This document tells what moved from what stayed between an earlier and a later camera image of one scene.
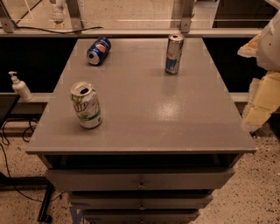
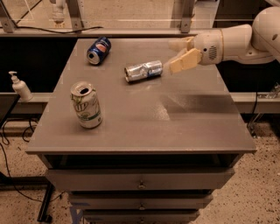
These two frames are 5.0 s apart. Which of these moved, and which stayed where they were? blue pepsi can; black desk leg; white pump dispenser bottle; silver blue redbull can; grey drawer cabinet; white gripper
Moved: white gripper; silver blue redbull can
Stayed: grey drawer cabinet; white pump dispenser bottle; blue pepsi can; black desk leg
